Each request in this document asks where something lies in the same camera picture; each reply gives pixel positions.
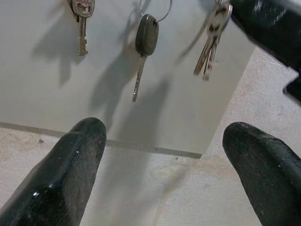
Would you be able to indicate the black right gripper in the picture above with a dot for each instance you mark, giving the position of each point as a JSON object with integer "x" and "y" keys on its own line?
{"x": 295, "y": 88}

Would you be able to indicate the silver house key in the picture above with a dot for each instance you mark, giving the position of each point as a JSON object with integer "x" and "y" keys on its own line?
{"x": 82, "y": 35}

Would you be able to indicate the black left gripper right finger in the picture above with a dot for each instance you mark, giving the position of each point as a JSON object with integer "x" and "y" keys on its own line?
{"x": 265, "y": 169}

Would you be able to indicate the silver key bunch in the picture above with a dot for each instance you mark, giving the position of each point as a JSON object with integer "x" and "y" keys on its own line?
{"x": 216, "y": 23}

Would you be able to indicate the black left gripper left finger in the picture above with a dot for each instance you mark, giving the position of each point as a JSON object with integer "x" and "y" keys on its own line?
{"x": 65, "y": 169}

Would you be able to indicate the black head car key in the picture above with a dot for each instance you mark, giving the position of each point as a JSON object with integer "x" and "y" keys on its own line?
{"x": 147, "y": 35}

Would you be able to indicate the white key holder panel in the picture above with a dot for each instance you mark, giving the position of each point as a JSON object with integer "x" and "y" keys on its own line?
{"x": 35, "y": 94}

